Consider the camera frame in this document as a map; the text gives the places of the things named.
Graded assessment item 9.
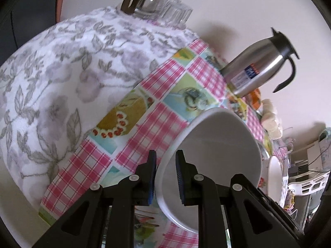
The grey bag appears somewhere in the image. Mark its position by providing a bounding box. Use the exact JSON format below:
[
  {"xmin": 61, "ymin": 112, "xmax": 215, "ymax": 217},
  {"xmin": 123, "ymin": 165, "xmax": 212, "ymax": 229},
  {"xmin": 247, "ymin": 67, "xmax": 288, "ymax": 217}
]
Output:
[{"xmin": 318, "ymin": 128, "xmax": 331, "ymax": 148}]

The dark chair with red rim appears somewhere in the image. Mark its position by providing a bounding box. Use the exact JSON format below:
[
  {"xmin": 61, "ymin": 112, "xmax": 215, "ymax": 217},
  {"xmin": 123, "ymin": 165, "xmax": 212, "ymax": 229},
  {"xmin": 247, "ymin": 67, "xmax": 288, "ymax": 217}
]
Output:
[{"xmin": 5, "ymin": 0, "xmax": 69, "ymax": 44}]

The orange snack packet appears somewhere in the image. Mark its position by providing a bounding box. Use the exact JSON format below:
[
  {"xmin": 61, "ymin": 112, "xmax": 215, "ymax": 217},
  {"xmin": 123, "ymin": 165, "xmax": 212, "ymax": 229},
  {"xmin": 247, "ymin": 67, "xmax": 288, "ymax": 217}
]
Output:
[{"xmin": 249, "ymin": 88, "xmax": 263, "ymax": 109}]

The clear glass mug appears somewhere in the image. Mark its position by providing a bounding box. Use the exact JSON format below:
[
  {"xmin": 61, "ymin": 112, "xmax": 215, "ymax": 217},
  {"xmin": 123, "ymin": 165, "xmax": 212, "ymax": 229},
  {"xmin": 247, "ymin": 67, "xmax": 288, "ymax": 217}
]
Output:
[{"xmin": 283, "ymin": 136, "xmax": 296, "ymax": 154}]

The stainless steel pan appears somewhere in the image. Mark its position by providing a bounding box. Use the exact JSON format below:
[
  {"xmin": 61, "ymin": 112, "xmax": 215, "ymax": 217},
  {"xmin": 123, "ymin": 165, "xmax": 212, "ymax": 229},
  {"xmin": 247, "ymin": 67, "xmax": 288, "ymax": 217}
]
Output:
[{"xmin": 257, "ymin": 141, "xmax": 272, "ymax": 162}]

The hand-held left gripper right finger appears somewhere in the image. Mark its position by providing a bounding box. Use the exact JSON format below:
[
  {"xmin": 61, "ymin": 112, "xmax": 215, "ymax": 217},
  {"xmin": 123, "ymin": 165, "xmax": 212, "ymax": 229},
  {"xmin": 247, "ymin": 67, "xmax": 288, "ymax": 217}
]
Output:
[{"xmin": 175, "ymin": 150, "xmax": 298, "ymax": 248}]

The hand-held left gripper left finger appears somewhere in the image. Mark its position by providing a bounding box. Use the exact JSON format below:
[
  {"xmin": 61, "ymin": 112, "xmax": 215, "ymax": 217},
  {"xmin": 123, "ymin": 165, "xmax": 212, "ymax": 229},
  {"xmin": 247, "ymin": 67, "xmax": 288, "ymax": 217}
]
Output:
[{"xmin": 31, "ymin": 150, "xmax": 157, "ymax": 248}]

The grey floral table cloth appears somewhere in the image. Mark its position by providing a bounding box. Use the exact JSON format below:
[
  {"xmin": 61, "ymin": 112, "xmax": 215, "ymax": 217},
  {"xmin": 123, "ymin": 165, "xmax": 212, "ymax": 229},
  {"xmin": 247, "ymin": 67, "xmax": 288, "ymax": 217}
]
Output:
[{"xmin": 0, "ymin": 6, "xmax": 194, "ymax": 204}]

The white plate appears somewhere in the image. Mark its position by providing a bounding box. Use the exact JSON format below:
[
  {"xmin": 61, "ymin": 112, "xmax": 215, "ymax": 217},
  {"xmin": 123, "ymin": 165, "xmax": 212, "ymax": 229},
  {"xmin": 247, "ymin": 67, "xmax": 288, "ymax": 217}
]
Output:
[{"xmin": 257, "ymin": 155, "xmax": 283, "ymax": 204}]

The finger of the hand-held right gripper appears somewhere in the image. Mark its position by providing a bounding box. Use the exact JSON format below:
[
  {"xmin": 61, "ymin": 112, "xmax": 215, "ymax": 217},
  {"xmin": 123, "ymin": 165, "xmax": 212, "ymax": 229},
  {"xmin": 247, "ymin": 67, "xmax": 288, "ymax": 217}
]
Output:
[{"xmin": 255, "ymin": 185, "xmax": 306, "ymax": 248}]

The clear glass tumbler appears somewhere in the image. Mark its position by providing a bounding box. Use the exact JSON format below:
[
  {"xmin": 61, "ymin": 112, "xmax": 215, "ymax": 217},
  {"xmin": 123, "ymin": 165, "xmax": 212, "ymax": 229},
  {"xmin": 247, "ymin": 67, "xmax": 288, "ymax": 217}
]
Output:
[
  {"xmin": 155, "ymin": 0, "xmax": 179, "ymax": 25},
  {"xmin": 173, "ymin": 1, "xmax": 193, "ymax": 29}
]

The pink chequered fruit tablecloth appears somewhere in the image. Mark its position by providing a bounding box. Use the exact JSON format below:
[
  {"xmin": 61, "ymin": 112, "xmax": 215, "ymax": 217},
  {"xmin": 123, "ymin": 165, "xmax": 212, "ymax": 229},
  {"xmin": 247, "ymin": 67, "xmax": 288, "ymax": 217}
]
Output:
[{"xmin": 39, "ymin": 39, "xmax": 290, "ymax": 248}]

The bag of white buns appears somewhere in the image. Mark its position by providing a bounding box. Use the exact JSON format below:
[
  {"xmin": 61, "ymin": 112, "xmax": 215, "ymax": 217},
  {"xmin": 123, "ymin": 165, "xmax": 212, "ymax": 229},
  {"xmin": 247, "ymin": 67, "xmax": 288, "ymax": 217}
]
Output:
[{"xmin": 260, "ymin": 99, "xmax": 283, "ymax": 138}]

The white cutout storage rack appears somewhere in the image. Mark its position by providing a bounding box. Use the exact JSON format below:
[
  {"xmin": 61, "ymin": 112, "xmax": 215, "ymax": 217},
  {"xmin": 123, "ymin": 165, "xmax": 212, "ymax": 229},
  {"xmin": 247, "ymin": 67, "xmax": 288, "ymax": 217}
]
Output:
[{"xmin": 287, "ymin": 141, "xmax": 331, "ymax": 212}]

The colourful candy packet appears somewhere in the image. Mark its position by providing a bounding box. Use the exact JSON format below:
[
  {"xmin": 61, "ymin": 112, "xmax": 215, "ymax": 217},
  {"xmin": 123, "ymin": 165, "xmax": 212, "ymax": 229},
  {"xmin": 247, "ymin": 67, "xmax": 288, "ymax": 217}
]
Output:
[{"xmin": 284, "ymin": 188, "xmax": 296, "ymax": 210}]

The glass pitcher with dark handle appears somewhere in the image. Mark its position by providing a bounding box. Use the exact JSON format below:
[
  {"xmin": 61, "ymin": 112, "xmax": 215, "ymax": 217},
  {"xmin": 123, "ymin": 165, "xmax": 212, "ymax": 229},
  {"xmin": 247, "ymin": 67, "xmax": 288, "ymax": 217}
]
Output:
[{"xmin": 116, "ymin": 0, "xmax": 166, "ymax": 20}]

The stainless steel thermos jug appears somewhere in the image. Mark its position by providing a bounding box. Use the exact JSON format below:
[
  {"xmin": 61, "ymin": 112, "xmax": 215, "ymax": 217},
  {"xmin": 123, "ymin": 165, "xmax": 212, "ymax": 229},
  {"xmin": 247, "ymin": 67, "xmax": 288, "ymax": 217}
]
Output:
[{"xmin": 220, "ymin": 27, "xmax": 300, "ymax": 97}]

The plain white cup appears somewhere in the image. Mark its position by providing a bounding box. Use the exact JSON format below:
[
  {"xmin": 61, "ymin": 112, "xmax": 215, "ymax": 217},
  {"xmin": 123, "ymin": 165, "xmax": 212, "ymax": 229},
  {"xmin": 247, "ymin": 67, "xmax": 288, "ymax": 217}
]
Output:
[{"xmin": 155, "ymin": 108, "xmax": 262, "ymax": 233}]

